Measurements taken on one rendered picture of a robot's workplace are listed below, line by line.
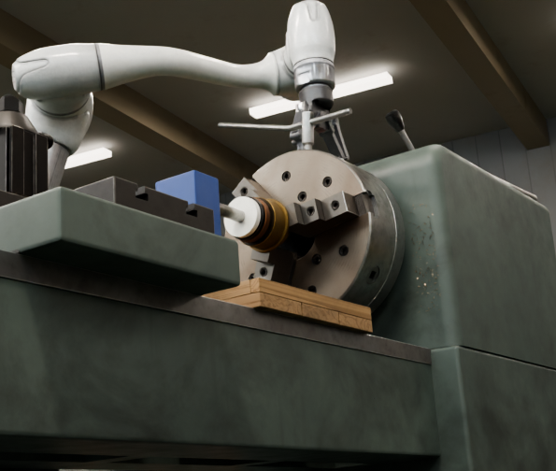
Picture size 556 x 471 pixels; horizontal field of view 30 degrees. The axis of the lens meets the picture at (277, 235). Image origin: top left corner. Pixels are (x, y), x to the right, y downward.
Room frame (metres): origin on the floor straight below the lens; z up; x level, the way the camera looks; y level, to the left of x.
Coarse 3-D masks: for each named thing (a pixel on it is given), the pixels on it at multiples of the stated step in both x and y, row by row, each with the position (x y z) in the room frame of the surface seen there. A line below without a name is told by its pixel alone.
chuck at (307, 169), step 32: (288, 160) 1.75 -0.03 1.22; (320, 160) 1.71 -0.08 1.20; (288, 192) 1.75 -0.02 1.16; (320, 192) 1.71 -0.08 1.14; (352, 192) 1.68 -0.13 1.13; (384, 192) 1.74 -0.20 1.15; (352, 224) 1.68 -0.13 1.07; (384, 224) 1.70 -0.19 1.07; (320, 256) 1.72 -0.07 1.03; (352, 256) 1.68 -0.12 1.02; (384, 256) 1.71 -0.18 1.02; (320, 288) 1.72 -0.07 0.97; (352, 288) 1.69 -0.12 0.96
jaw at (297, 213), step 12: (312, 204) 1.65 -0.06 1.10; (324, 204) 1.66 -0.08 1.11; (336, 204) 1.65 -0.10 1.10; (348, 204) 1.64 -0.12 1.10; (360, 204) 1.67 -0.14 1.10; (300, 216) 1.66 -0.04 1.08; (312, 216) 1.65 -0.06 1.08; (324, 216) 1.66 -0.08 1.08; (336, 216) 1.65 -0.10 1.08; (348, 216) 1.66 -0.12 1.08; (300, 228) 1.67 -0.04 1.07; (312, 228) 1.68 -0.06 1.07; (324, 228) 1.70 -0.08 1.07
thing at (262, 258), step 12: (252, 252) 1.70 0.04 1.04; (264, 252) 1.69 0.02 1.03; (276, 252) 1.69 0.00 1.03; (288, 252) 1.72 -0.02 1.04; (264, 264) 1.71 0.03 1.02; (276, 264) 1.70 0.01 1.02; (288, 264) 1.73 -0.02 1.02; (264, 276) 1.71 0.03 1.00; (276, 276) 1.71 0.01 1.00; (288, 276) 1.74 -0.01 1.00
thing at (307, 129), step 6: (306, 114) 1.76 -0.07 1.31; (312, 114) 1.76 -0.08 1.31; (306, 120) 1.76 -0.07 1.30; (306, 126) 1.76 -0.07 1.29; (312, 126) 1.76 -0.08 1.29; (306, 132) 1.76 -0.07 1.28; (312, 132) 1.77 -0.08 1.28; (306, 138) 1.76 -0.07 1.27; (312, 138) 1.77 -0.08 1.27; (306, 144) 1.77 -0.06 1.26; (312, 144) 1.77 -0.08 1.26
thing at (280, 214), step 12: (264, 204) 1.62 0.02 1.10; (276, 204) 1.65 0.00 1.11; (264, 216) 1.61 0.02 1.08; (276, 216) 1.63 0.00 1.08; (288, 216) 1.65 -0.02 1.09; (264, 228) 1.62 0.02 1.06; (276, 228) 1.64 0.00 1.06; (288, 228) 1.65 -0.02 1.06; (240, 240) 1.64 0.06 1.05; (252, 240) 1.64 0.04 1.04; (264, 240) 1.64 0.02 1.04; (276, 240) 1.66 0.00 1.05
